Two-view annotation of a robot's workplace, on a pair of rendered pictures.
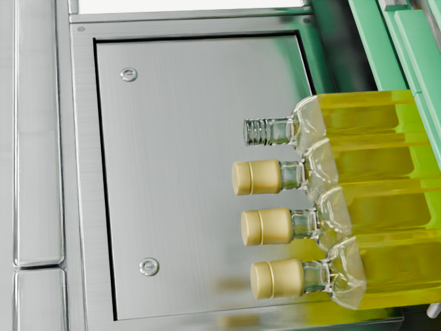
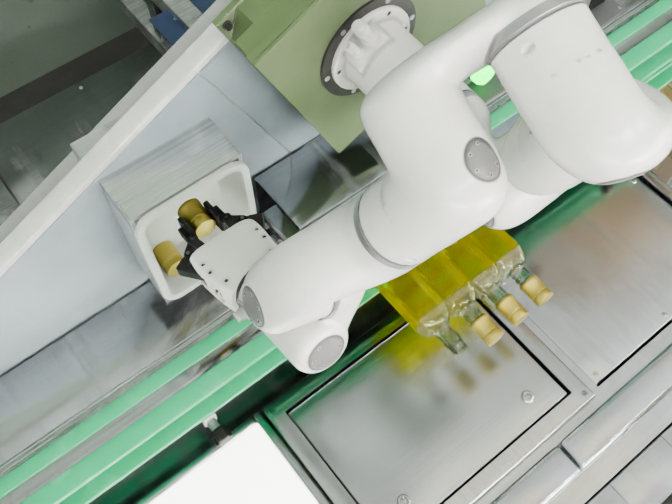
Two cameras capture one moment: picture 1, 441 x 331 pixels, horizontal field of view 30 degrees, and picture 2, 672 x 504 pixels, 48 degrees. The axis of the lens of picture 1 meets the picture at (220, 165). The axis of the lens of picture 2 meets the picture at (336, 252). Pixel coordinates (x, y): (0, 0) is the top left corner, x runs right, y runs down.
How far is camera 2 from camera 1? 108 cm
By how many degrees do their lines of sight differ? 54
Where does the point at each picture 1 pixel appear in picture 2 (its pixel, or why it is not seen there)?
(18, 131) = not seen: outside the picture
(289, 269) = (535, 282)
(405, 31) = not seen: hidden behind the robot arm
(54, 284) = (574, 439)
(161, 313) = (547, 374)
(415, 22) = not seen: hidden behind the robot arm
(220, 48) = (336, 455)
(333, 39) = (257, 399)
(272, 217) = (512, 304)
